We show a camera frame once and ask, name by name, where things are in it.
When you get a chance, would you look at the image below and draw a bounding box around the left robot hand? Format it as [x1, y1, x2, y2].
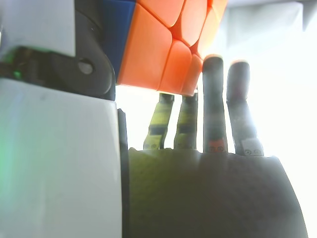
[0, 0, 309, 238]

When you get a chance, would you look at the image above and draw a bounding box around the Rubik's cube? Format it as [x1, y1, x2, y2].
[101, 0, 229, 98]

